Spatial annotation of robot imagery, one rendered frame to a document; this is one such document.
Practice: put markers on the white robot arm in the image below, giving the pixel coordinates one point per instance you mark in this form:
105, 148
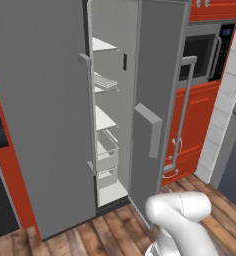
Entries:
185, 230

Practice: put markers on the grey door bin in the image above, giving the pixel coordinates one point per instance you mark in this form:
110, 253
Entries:
149, 130

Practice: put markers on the white ice cube tray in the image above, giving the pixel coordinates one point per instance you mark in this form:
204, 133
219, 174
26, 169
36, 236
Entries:
105, 81

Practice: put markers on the grey open freezer door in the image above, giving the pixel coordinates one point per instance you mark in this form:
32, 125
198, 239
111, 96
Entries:
156, 66

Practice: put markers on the grey closed fridge door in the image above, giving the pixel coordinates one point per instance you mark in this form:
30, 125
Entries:
43, 116

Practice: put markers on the red tall cupboard door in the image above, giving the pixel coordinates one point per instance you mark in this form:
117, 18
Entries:
198, 120

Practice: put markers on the white fridge shelf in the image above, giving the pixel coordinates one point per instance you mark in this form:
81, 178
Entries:
104, 120
100, 89
101, 45

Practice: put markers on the large white fridge drawer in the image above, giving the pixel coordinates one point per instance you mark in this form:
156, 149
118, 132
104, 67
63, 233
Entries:
108, 155

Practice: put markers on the grey fridge body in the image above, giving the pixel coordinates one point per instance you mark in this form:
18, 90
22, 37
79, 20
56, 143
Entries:
123, 100

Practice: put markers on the small white fridge drawer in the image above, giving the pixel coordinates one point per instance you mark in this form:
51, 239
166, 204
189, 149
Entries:
107, 178

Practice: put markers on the red cupboard drawer front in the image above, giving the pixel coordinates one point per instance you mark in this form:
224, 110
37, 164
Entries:
186, 166

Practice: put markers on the silver microwave oven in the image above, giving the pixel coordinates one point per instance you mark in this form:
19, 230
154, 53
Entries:
200, 53

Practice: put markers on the red cabinet side panel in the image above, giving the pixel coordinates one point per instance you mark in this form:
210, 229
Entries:
13, 186

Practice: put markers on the black dishwasher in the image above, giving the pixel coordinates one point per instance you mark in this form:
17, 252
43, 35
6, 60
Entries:
1, 206

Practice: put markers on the grey doorway frame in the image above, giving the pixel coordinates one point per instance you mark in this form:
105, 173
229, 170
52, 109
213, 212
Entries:
228, 146

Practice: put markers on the red wall cupboard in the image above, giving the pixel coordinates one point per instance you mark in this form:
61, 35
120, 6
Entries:
216, 9

